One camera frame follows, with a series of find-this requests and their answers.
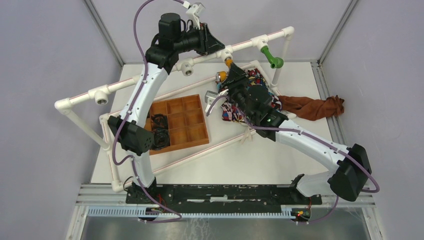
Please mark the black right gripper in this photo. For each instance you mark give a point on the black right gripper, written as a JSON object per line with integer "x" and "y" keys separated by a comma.
{"x": 237, "y": 77}

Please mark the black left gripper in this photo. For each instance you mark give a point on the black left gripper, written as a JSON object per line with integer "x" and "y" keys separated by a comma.
{"x": 208, "y": 44}

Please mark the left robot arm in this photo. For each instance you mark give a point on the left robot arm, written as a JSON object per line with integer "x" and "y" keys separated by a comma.
{"x": 132, "y": 142}

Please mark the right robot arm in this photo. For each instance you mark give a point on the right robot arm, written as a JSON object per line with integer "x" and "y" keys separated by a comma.
{"x": 348, "y": 168}

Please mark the green plastic water faucet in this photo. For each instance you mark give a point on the green plastic water faucet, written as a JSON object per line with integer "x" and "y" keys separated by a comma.
{"x": 275, "y": 62}

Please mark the comic print cloth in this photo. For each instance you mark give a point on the comic print cloth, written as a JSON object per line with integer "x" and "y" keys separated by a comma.
{"x": 255, "y": 78}

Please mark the wooden compartment tray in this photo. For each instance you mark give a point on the wooden compartment tray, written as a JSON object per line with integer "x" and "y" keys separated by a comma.
{"x": 186, "y": 122}

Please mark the brown cloth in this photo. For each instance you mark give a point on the brown cloth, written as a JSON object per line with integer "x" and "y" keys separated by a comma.
{"x": 313, "y": 109}

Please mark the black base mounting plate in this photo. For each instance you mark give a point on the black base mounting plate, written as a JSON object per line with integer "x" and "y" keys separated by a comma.
{"x": 221, "y": 199}

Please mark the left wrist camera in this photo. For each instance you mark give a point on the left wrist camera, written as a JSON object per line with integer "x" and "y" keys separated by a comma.
{"x": 193, "y": 12}

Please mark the white pvc pipe frame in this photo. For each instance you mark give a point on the white pvc pipe frame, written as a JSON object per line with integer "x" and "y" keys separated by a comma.
{"x": 144, "y": 94}

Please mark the white slotted cable duct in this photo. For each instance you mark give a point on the white slotted cable duct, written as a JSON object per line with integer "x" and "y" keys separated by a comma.
{"x": 145, "y": 212}

